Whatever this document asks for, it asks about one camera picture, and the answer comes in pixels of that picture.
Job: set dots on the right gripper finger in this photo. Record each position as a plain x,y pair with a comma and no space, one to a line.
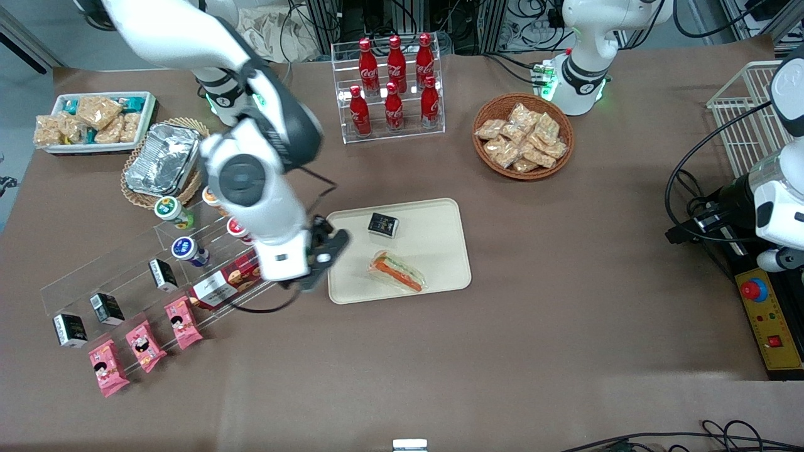
314,279
336,248

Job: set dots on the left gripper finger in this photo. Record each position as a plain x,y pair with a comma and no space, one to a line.
691,234
710,220

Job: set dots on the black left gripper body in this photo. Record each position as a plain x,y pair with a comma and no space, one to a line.
730,196

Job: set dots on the triangle sandwich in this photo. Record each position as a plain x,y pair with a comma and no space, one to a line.
397,272

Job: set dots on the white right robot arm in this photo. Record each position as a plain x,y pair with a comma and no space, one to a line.
251,213

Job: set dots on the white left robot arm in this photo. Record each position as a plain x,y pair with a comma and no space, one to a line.
587,75

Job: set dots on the beige plastic tray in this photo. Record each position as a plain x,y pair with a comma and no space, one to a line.
430,226

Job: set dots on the small black snack box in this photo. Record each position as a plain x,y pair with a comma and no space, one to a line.
163,275
70,330
383,225
107,309

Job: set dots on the red emergency stop button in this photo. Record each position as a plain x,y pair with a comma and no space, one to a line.
754,289

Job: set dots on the red lid drink cup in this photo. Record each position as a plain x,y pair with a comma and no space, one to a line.
235,229

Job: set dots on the red tartan cookie box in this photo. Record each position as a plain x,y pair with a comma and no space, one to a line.
220,289

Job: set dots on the orange lid drink cup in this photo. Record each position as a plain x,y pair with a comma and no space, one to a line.
209,199

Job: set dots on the yellow control box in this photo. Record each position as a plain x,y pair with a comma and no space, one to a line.
776,326

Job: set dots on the blue lid drink cup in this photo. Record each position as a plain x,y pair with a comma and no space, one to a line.
186,250

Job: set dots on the red cola bottle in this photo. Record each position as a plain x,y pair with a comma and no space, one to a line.
425,59
429,107
360,116
396,63
394,113
368,66

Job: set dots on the clear acrylic bottle rack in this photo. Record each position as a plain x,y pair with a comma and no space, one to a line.
408,135

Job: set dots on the pink snack packet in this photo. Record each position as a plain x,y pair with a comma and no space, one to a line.
108,368
146,346
183,322

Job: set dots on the green lid drink cup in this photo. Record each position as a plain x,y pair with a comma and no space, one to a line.
171,210

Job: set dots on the clear bag of crackers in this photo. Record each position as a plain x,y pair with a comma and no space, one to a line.
555,149
502,152
490,129
525,166
548,127
539,157
522,115

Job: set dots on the round brown wicker basket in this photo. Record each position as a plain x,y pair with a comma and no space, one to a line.
487,164

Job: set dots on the silver foil container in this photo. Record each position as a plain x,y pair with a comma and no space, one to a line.
163,160

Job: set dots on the clear acrylic tiered stand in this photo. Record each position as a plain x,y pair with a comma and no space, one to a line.
125,282

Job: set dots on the small white device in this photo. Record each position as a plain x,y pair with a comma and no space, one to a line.
409,446

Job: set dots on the foil container in basket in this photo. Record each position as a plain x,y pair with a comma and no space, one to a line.
132,191

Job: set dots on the beige crumpled cloth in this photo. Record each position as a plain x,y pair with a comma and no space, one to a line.
276,37

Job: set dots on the white rectangular dish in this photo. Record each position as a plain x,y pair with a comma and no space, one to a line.
146,125

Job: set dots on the teal snack packet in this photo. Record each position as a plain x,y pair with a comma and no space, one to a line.
70,107
134,104

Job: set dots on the large rice cracker packet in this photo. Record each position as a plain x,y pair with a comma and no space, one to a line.
99,112

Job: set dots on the aluminium frame rack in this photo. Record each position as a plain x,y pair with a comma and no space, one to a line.
377,19

